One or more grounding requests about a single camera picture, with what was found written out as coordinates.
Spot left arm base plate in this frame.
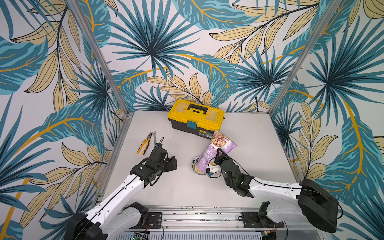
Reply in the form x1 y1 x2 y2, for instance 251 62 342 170
130 212 163 230

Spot green leaf pattern bowl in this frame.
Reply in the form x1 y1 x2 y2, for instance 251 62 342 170
192 157 219 176

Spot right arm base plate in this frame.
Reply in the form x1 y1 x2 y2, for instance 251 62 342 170
238 212 285 230

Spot yellow black pliers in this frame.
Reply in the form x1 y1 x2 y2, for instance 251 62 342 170
137 132 153 155

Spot purple oats bag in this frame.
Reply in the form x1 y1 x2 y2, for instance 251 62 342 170
197 130 238 171

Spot aluminium rail frame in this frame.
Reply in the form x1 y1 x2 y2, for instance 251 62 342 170
114 207 331 240

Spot silver wrench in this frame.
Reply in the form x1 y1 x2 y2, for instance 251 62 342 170
152 131 158 145

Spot yellow black toolbox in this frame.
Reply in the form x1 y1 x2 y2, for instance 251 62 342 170
168 100 225 139

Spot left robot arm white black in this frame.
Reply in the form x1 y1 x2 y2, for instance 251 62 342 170
64 143 177 240

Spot oats in bowl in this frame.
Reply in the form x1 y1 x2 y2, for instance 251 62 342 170
194 168 206 175

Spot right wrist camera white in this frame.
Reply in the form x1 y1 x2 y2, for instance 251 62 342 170
206 165 221 178

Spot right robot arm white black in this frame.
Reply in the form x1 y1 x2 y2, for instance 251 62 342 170
212 150 342 233

